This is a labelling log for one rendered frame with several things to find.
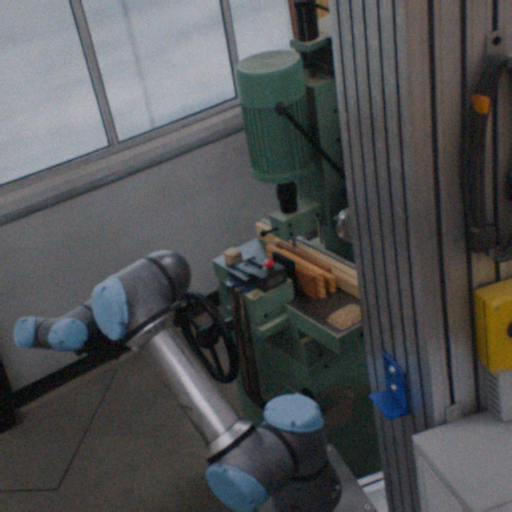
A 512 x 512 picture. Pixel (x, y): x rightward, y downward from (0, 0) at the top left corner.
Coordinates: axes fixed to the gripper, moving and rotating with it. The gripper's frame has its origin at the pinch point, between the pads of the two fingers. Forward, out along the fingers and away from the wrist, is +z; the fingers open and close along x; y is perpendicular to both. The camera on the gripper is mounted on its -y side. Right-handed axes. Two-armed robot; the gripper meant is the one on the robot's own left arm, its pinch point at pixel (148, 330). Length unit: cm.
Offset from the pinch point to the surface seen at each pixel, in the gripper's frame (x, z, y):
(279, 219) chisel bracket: 1.1, 31.5, -36.4
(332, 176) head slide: 6, 41, -52
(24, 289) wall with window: -123, 26, 35
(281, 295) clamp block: 15.1, 28.4, -18.5
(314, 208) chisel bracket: 3, 41, -42
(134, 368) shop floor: -113, 78, 62
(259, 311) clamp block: 15.2, 22.4, -13.4
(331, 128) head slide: 6, 35, -65
